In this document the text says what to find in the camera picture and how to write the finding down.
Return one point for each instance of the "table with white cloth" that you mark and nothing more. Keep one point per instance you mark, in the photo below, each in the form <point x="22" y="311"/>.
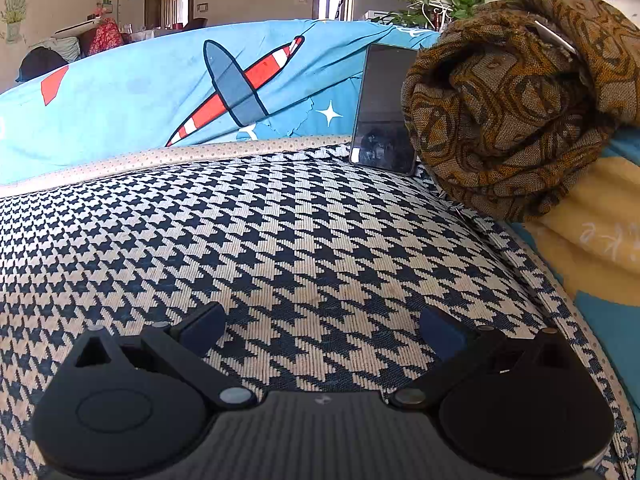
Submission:
<point x="145" y="34"/>

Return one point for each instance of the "yellow and blue blanket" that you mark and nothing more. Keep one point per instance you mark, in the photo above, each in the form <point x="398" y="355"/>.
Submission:
<point x="595" y="250"/>

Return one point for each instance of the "brown patterned garment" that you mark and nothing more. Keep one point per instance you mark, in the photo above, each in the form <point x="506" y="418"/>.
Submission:
<point x="505" y="110"/>

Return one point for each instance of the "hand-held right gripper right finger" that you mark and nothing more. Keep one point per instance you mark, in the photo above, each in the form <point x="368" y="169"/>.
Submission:
<point x="440" y="332"/>

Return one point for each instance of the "black smartphone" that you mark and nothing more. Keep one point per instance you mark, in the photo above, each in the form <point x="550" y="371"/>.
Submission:
<point x="382" y="110"/>

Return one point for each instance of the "houndstooth sofa cushion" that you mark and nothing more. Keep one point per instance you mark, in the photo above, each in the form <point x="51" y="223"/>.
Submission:
<point x="280" y="240"/>

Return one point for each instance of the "black garment pile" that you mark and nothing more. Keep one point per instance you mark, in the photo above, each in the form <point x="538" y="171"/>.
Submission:
<point x="40" y="65"/>

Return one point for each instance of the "pale green folded cloth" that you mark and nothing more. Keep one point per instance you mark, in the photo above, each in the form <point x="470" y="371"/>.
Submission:
<point x="67" y="46"/>

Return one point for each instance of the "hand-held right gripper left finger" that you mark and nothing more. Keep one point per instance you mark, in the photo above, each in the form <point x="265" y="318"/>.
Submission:
<point x="202" y="327"/>

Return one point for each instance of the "lavender pot wall sticker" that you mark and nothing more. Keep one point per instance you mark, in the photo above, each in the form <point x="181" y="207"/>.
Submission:
<point x="13" y="12"/>

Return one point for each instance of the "blue printed sofa cover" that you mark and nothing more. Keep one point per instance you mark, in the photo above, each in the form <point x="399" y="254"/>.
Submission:
<point x="140" y="95"/>

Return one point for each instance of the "dark wooden chair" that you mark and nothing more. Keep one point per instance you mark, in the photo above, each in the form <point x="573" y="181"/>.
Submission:
<point x="196" y="23"/>

